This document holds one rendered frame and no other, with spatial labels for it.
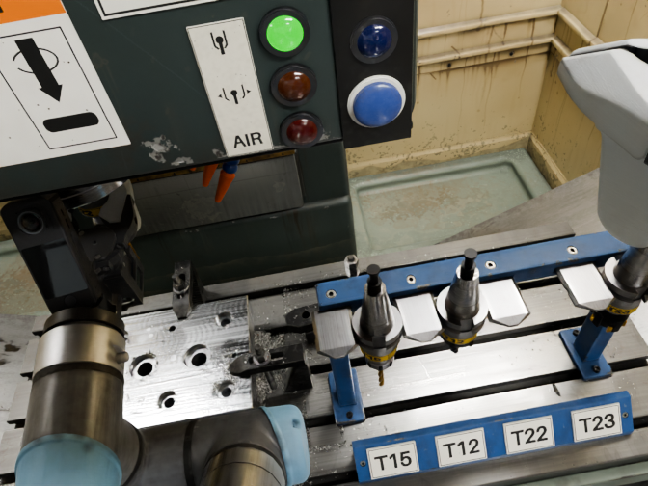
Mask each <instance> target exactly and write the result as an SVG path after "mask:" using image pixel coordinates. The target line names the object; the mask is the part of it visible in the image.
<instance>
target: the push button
mask: <svg viewBox="0 0 648 486"><path fill-rule="evenodd" d="M401 107H402V97H401V94H400V92H399V90H398V89H397V88H396V87H395V86H394V85H393V84H391V83H388V82H374V83H371V84H368V85H366V86H365V87H363V88H362V89H361V90H360V91H359V92H358V93H357V95H356V96H355V99H354V102H353V112H354V115H355V117H356V119H357V120H358V122H360V123H361V124H363V125H365V126H368V127H379V126H383V125H386V124H388V123H390V122H391V121H393V120H394V119H395V118H396V117H397V115H398V114H399V112H400V110H401Z"/></svg>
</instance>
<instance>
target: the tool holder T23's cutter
mask: <svg viewBox="0 0 648 486"><path fill-rule="evenodd" d="M591 312H592V315H591V317H590V318H589V319H590V320H591V321H592V323H593V324H594V325H595V326H596V327H599V326H603V327H605V328H606V332H607V333H608V332H612V333H613V332H618V331H619V329H620V328H621V326H623V327H624V326H625V325H626V323H627V319H628V317H629V316H630V315H629V314H627V315H616V314H612V313H609V312H608V311H606V310H599V311H594V310H591Z"/></svg>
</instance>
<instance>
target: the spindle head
mask: <svg viewBox="0 0 648 486"><path fill-rule="evenodd" d="M61 1H62V3H63V5H64V7H65V9H66V11H67V14H68V16H69V18H70V20H71V22H72V24H73V27H74V29H75V31H76V33H77V35H78V37H79V39H80V40H81V42H82V44H83V46H84V48H85V50H86V52H87V54H88V56H89V58H90V60H91V62H92V64H93V66H94V69H95V71H96V73H97V75H98V77H99V80H100V82H101V84H102V86H103V88H104V90H105V92H106V93H107V95H108V97H109V99H110V101H111V103H112V105H113V107H114V109H115V111H116V113H117V115H118V117H119V119H120V121H121V124H122V126H123V128H124V130H125V132H126V135H127V137H128V139H129V141H130V144H129V145H123V146H118V147H112V148H103V149H97V150H92V151H86V152H80V153H75V154H70V155H64V156H59V157H53V158H48V159H42V160H37V161H32V162H26V163H20V164H15V165H10V166H5V167H0V203H2V202H8V201H13V200H19V199H25V198H30V197H35V196H40V195H46V194H52V193H57V192H63V191H67V190H73V189H79V188H84V187H90V186H95V185H100V184H106V183H111V182H117V181H122V180H128V179H133V178H138V177H144V176H154V175H160V174H165V173H170V172H175V171H181V170H187V169H192V168H198V167H202V166H208V165H214V164H219V163H225V162H230V161H235V160H241V159H246V158H252V157H258V156H262V155H268V154H273V153H279V152H285V151H290V150H296V149H299V148H292V147H290V146H289V145H287V144H286V143H285V142H284V140H283V139H282V136H281V125H282V123H283V121H284V119H285V118H286V117H287V116H289V115H290V114H292V113H295V112H298V111H308V112H312V113H314V114H315V115H316V116H317V117H318V118H320V119H321V121H322V124H323V134H322V137H321V139H320V140H319V141H318V142H317V143H316V144H315V145H313V146H311V147H316V146H322V145H327V144H332V143H338V142H343V136H342V126H341V117H340V108H339V98H338V80H337V70H336V61H335V51H334V42H333V32H332V22H331V13H330V4H329V0H216V1H210V2H204V3H200V4H194V5H188V6H182V7H177V8H171V9H166V10H161V11H155V12H149V13H139V14H134V15H128V16H123V17H117V18H111V19H105V20H102V18H101V15H100V13H99V11H98V9H97V6H96V4H95V1H94V0H61ZM280 6H289V7H293V8H295V9H297V10H299V11H300V12H301V13H302V14H303V15H304V16H305V17H306V19H307V20H308V23H309V26H310V38H309V41H308V43H307V45H306V46H305V48H304V49H303V50H302V51H301V52H299V53H298V54H296V55H293V56H290V57H279V56H276V55H274V54H272V53H270V52H269V51H268V50H267V49H266V48H265V47H264V46H263V44H262V42H261V40H260V36H259V26H260V22H261V20H262V19H263V17H264V16H265V15H266V14H267V13H268V12H269V11H271V10H272V9H274V8H277V7H280ZM239 17H243V18H244V23H245V27H246V31H247V35H248V40H249V44H250V47H251V52H252V56H253V60H254V65H255V69H256V77H257V81H258V84H259V88H260V93H261V97H262V101H263V106H264V110H265V114H266V119H267V122H268V126H269V131H270V135H271V139H272V144H273V148H274V149H270V150H265V151H260V152H254V153H248V154H243V155H237V156H233V157H228V156H227V153H226V149H225V146H224V143H223V140H222V137H221V134H220V131H219V128H218V125H217V122H216V119H215V116H214V113H213V110H212V107H211V104H210V101H209V98H208V95H207V91H206V88H205V85H204V82H203V78H202V75H201V72H200V69H199V65H198V62H197V59H196V56H195V53H194V50H193V47H192V44H191V42H190V39H189V35H188V32H187V29H186V27H190V26H195V25H201V24H206V23H211V22H217V21H223V20H229V19H234V18H239ZM418 28H419V0H414V39H413V84H412V113H413V110H414V108H415V103H416V96H417V62H418ZM290 63H299V64H303V65H305V66H307V67H309V68H310V69H311V70H312V71H313V73H314V74H315V77H316V81H317V89H316V92H315V94H314V96H313V98H312V99H311V100H310V101H308V102H307V103H305V104H303V105H300V106H286V105H283V104H281V103H280V102H279V101H278V100H277V99H276V98H274V96H273V94H272V91H271V79H272V76H273V74H274V73H275V71H276V70H277V69H278V68H280V67H282V66H284V65H286V64H290ZM311 147H310V148H311Z"/></svg>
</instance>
